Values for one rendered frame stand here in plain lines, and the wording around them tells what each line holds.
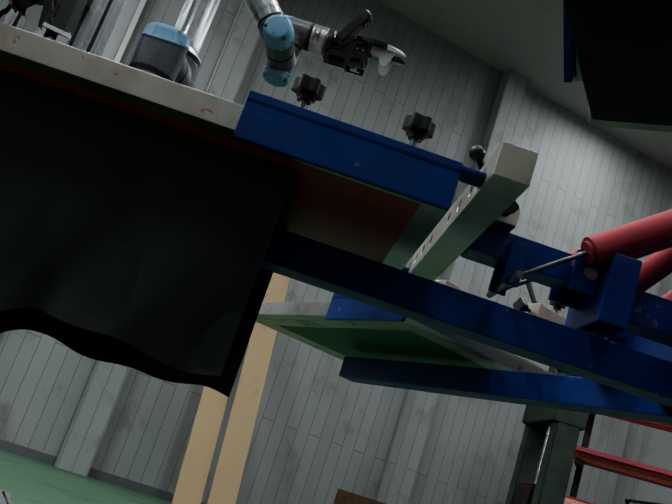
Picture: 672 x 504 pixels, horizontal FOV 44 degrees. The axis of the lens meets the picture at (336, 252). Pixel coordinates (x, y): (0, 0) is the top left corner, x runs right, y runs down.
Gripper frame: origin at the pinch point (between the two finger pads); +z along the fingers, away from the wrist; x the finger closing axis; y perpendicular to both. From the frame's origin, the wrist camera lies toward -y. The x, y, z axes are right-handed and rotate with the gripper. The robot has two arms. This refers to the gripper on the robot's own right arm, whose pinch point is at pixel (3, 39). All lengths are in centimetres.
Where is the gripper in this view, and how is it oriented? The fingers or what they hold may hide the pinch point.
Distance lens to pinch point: 155.6
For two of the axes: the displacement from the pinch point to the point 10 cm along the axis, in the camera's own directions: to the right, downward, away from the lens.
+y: -1.1, 2.5, 9.6
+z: -2.9, 9.2, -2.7
